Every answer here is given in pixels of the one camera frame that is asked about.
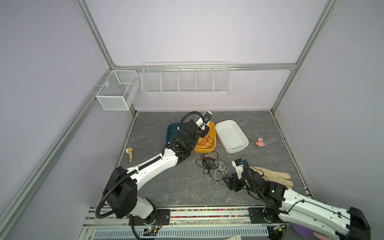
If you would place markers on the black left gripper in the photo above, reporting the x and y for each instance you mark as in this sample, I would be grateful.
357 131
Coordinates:
205 132

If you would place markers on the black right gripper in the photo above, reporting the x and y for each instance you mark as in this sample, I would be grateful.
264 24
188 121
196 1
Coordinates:
233 180

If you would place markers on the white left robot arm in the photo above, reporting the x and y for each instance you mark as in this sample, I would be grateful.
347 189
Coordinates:
120 196

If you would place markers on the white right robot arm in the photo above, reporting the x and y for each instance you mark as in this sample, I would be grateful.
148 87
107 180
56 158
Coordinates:
283 204

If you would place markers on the yellow plastic tub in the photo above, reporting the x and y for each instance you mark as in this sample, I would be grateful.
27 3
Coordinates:
209 142

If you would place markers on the teal plastic tub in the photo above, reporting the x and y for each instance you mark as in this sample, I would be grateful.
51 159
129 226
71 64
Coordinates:
172 132

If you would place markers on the white plastic tub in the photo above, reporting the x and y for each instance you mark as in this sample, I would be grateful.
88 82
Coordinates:
231 136

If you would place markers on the pink toy figure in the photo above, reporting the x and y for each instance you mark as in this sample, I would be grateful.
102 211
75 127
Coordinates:
260 143

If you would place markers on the beige work glove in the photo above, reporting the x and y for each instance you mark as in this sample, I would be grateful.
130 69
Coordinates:
278 177

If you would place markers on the yellow toy figure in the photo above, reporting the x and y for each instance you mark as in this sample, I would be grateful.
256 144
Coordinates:
129 151

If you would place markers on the purple silicone spatula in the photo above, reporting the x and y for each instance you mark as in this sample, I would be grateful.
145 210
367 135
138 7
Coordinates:
307 233

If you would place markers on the white mesh box basket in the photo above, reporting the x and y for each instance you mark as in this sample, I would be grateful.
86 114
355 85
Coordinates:
119 90

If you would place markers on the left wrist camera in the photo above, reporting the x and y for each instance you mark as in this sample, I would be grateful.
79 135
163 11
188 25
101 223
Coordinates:
203 122

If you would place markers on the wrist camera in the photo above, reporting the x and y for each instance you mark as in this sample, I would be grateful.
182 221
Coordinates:
203 122
238 164

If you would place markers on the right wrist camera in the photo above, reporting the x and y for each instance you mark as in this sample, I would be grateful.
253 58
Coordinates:
238 164

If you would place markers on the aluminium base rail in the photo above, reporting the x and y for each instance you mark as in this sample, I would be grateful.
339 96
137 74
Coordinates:
188 223

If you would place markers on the white wire shelf basket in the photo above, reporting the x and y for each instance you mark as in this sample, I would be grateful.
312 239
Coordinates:
186 78

